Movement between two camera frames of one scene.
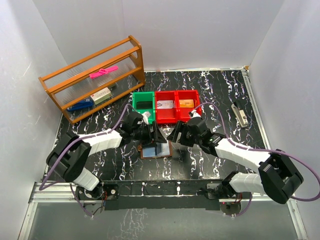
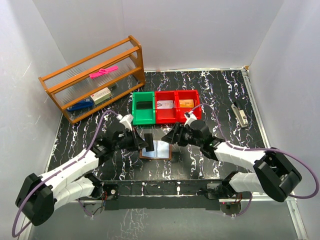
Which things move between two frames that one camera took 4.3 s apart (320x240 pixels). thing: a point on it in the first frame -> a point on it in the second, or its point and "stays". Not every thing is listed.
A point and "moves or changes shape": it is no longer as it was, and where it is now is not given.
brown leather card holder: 150,150 stays
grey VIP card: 144,105 stays
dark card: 158,148 moves or changes shape
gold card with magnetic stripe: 186,103 stays
